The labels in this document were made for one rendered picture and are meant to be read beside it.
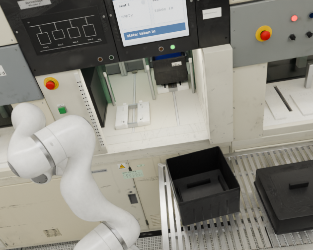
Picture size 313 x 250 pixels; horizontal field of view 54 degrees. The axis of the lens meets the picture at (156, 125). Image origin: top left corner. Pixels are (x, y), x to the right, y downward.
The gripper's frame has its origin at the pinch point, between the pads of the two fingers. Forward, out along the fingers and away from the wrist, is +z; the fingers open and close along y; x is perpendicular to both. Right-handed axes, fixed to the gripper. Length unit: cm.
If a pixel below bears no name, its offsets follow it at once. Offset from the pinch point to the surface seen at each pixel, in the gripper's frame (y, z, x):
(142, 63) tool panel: 35, 102, -28
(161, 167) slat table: 42, 7, -44
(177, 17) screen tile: 61, 12, 35
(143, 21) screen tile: 47, 12, 36
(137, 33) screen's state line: 44, 12, 31
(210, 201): 63, -30, -31
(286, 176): 100, -19, -34
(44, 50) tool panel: 3.6, 12.4, 31.1
